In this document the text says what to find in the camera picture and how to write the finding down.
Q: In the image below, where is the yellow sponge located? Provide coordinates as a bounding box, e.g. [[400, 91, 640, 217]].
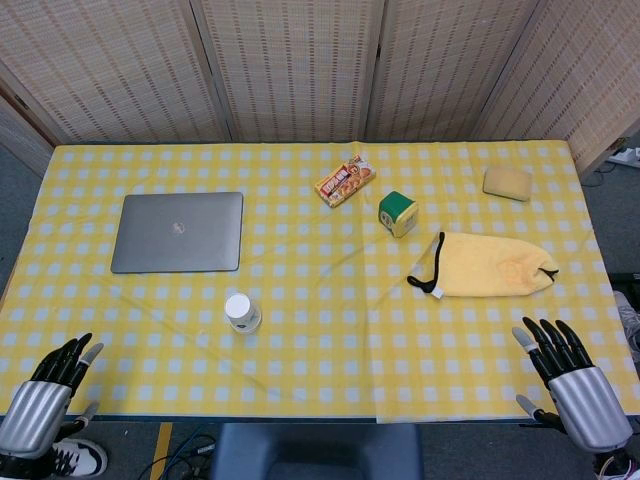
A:
[[482, 167, 533, 203]]

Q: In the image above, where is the yellow cloth drawstring bag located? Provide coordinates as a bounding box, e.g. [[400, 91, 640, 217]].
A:
[[406, 231, 560, 301]]

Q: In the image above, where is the yellow white checked tablecloth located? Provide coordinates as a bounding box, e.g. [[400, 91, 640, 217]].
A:
[[0, 141, 640, 425]]

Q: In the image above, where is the blue chair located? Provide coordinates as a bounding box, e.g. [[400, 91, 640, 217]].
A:
[[209, 423, 424, 480]]

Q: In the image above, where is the grey white shoe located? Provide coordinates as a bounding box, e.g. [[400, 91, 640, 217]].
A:
[[613, 291, 640, 362]]

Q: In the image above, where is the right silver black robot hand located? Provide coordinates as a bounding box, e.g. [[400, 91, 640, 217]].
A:
[[511, 316, 634, 454]]

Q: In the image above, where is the white black shoe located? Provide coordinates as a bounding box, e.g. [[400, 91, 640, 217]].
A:
[[48, 438, 109, 479]]

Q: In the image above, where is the woven folding screen panel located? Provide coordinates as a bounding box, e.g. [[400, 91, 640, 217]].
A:
[[0, 92, 55, 177], [191, 0, 389, 144], [364, 0, 545, 142], [0, 0, 234, 146], [473, 0, 640, 177]]

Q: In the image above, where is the black floor cable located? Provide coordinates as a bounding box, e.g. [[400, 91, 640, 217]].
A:
[[169, 433, 218, 480]]

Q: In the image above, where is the green yellow cube box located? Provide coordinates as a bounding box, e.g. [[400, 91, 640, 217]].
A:
[[377, 190, 419, 238]]

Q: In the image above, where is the grey closed laptop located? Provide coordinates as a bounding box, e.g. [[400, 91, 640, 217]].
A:
[[110, 192, 245, 275]]

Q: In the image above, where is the blue floor cable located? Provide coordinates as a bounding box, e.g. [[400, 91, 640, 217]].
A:
[[148, 424, 202, 480]]

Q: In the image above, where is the yellow curry roux box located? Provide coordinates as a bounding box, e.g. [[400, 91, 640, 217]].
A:
[[314, 153, 377, 209]]

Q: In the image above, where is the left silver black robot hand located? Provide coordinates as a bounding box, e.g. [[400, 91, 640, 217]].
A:
[[0, 332, 105, 460]]

